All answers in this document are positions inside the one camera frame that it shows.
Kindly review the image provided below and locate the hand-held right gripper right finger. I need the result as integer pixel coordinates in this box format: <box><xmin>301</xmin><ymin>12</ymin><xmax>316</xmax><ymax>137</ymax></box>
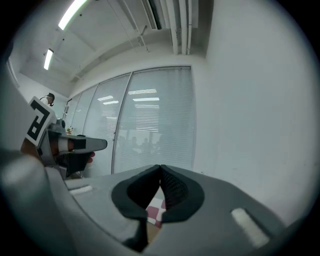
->
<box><xmin>146</xmin><ymin>164</ymin><xmax>289</xmax><ymax>256</ymax></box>

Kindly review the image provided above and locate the long ceiling light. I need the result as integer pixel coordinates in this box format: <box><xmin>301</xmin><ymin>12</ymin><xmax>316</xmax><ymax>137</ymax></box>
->
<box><xmin>58</xmin><ymin>0</ymin><xmax>89</xmax><ymax>31</ymax></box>
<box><xmin>43</xmin><ymin>48</ymin><xmax>55</xmax><ymax>71</ymax></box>

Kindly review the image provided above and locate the white ceiling pipe duct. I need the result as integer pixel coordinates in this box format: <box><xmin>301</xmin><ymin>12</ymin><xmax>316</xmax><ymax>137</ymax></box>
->
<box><xmin>164</xmin><ymin>0</ymin><xmax>200</xmax><ymax>56</ymax></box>

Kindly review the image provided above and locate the red white checkered cloth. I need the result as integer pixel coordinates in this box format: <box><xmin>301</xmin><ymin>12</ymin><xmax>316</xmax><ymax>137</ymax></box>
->
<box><xmin>145</xmin><ymin>198</ymin><xmax>168</xmax><ymax>229</ymax></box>

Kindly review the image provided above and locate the ceiling air conditioner vent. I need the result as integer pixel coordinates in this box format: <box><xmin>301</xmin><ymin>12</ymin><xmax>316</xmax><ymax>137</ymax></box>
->
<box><xmin>147</xmin><ymin>0</ymin><xmax>164</xmax><ymax>31</ymax></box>

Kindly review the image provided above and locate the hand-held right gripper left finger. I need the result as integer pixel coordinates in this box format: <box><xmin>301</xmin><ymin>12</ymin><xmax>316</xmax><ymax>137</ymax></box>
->
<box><xmin>62</xmin><ymin>164</ymin><xmax>162</xmax><ymax>252</ymax></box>

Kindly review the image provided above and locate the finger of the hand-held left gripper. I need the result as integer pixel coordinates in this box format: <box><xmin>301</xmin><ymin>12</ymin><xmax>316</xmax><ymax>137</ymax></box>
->
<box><xmin>59</xmin><ymin>134</ymin><xmax>109</xmax><ymax>154</ymax></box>

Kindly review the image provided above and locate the person's left forearm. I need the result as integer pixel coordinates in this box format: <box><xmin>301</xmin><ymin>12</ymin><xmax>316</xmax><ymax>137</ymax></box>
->
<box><xmin>20</xmin><ymin>136</ymin><xmax>41</xmax><ymax>161</ymax></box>

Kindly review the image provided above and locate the glass partition with white blinds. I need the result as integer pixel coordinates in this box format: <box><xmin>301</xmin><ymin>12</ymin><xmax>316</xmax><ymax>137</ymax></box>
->
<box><xmin>83</xmin><ymin>73</ymin><xmax>133</xmax><ymax>177</ymax></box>
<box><xmin>111</xmin><ymin>65</ymin><xmax>196</xmax><ymax>175</ymax></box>
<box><xmin>67</xmin><ymin>84</ymin><xmax>99</xmax><ymax>137</ymax></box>

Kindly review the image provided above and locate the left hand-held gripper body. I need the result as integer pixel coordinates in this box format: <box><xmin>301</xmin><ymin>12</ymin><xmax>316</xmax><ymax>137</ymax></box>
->
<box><xmin>24</xmin><ymin>95</ymin><xmax>89</xmax><ymax>180</ymax></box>

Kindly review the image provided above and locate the person's left hand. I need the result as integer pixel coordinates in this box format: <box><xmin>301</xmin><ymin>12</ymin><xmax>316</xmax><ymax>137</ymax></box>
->
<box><xmin>50</xmin><ymin>138</ymin><xmax>96</xmax><ymax>164</ymax></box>

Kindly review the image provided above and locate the black stand pole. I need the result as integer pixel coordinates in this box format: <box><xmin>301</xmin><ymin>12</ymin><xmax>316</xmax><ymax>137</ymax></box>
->
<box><xmin>63</xmin><ymin>98</ymin><xmax>74</xmax><ymax>121</ymax></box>

